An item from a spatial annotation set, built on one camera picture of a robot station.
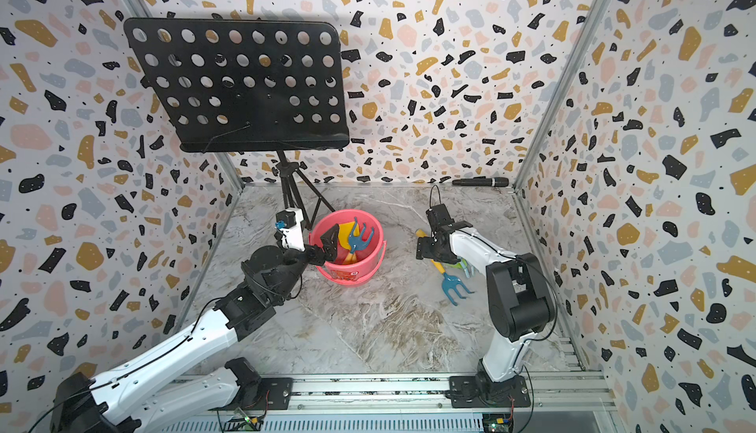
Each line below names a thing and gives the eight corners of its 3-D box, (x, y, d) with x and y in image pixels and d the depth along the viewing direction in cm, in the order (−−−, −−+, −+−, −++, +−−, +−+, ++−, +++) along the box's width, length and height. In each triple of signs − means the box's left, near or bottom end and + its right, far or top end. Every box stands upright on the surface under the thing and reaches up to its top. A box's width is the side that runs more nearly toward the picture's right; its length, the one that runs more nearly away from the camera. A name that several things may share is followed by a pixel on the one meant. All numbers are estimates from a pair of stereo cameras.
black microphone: (452, 186, 126) (453, 181, 124) (451, 180, 128) (452, 176, 126) (507, 186, 126) (509, 182, 124) (505, 181, 128) (507, 176, 126)
